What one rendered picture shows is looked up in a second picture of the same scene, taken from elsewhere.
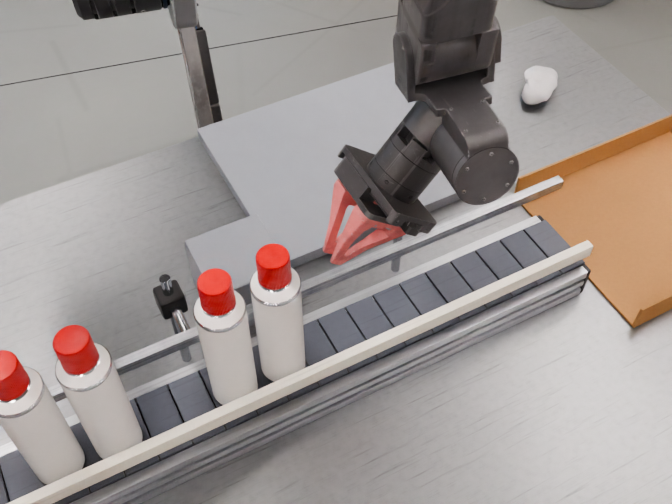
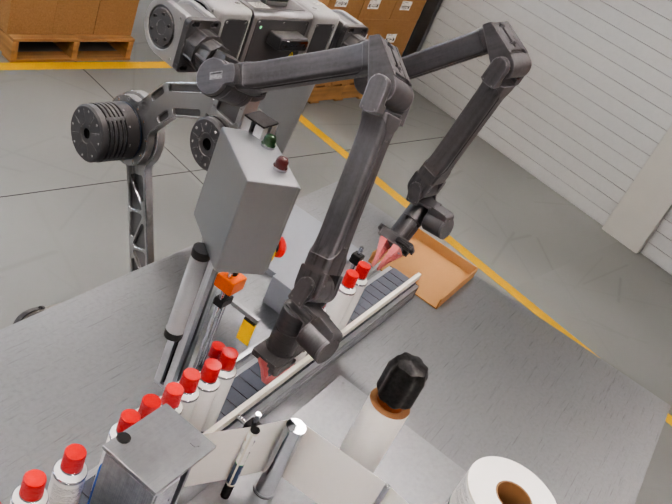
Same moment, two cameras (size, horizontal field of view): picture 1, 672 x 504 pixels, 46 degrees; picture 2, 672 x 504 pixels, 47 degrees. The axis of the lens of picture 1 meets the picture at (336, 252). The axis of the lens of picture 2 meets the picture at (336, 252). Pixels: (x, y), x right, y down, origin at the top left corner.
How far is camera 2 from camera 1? 145 cm
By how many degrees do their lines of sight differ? 37
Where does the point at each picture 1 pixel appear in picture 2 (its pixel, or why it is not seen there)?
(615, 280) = (422, 292)
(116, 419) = not seen: hidden behind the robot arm
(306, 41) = (82, 193)
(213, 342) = (345, 301)
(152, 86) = not seen: outside the picture
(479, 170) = (446, 226)
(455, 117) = (437, 209)
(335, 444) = (359, 357)
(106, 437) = not seen: hidden behind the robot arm
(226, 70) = (30, 212)
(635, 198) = (412, 261)
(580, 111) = (373, 225)
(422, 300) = (369, 299)
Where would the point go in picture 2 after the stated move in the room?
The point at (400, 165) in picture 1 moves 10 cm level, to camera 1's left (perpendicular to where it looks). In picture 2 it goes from (408, 228) to (377, 228)
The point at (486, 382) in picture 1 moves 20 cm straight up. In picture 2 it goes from (398, 331) to (428, 277)
